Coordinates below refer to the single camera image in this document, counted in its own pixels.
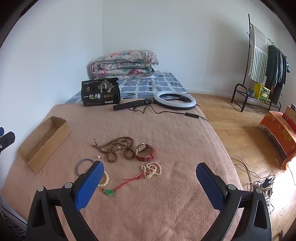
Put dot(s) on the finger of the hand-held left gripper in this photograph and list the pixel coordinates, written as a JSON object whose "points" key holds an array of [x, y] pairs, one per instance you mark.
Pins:
{"points": [[7, 141], [1, 132]]}

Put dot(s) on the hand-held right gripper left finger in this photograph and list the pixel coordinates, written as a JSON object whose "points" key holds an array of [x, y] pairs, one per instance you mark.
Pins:
{"points": [[89, 185]]}

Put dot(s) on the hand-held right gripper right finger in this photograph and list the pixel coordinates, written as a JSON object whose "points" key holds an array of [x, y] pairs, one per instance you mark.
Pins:
{"points": [[209, 185]]}

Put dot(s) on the blue bangle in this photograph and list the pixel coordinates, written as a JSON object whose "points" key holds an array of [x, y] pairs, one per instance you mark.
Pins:
{"points": [[79, 163]]}

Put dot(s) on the floor power strip with plugs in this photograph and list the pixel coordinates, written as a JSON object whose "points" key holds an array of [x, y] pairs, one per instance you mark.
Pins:
{"points": [[266, 184]]}

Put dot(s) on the pink blanket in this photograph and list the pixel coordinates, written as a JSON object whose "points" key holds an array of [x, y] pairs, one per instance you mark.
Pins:
{"points": [[161, 139]]}

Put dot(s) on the orange cloth covered bench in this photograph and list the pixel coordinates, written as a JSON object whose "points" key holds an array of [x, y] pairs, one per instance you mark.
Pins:
{"points": [[277, 129]]}

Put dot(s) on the black snack bag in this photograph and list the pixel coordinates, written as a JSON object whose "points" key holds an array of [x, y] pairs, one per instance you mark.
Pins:
{"points": [[99, 97]]}

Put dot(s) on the black metal clothes rack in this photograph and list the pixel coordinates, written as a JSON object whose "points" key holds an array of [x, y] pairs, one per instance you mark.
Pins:
{"points": [[239, 84]]}

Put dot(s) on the small cardboard box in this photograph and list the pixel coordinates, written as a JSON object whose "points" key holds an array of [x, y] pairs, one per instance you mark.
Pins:
{"points": [[290, 113]]}

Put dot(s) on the blue checked bedsheet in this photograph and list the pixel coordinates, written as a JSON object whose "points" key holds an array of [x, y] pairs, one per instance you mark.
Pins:
{"points": [[143, 89]]}

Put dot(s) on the folded floral quilt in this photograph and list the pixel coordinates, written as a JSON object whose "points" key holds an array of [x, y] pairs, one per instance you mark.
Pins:
{"points": [[122, 62]]}

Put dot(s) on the dark hanging clothes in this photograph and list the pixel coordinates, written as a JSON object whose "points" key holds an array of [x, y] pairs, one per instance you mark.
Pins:
{"points": [[274, 69]]}

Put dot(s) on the striped hanging cloth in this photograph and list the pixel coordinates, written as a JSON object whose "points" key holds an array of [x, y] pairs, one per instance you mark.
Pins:
{"points": [[257, 58]]}

